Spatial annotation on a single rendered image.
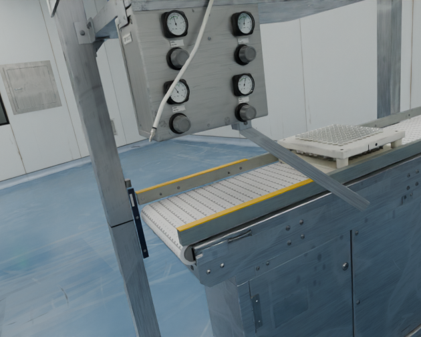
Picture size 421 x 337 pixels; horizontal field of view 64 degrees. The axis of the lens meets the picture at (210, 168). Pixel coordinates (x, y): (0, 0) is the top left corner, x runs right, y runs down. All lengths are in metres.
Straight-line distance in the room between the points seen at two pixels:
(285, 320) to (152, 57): 0.73
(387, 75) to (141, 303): 1.17
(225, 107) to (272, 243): 0.33
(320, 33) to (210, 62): 3.69
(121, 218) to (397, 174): 0.74
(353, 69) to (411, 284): 2.99
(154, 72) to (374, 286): 0.95
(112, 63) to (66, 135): 1.44
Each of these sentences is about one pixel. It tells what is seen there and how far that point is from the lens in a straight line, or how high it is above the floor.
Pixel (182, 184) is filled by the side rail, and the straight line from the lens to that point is 0.90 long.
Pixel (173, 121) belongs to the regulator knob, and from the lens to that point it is 0.53.
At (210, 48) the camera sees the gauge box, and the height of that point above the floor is 1.23.
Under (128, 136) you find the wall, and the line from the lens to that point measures 6.23.
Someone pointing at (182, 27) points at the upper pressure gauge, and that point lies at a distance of 0.54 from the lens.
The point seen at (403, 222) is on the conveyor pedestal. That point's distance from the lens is 1.22.
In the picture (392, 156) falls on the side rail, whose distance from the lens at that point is 0.99.
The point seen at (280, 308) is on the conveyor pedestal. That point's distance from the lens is 0.94.
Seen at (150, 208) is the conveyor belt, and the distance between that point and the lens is 0.85.
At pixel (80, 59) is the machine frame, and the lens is 0.83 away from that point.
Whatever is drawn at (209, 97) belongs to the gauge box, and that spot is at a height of 1.15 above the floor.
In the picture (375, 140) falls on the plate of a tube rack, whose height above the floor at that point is 0.96.
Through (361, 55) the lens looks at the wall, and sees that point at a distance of 4.02.
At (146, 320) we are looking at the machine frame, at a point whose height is 0.55.
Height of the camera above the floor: 1.20
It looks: 17 degrees down
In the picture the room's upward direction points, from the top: 9 degrees counter-clockwise
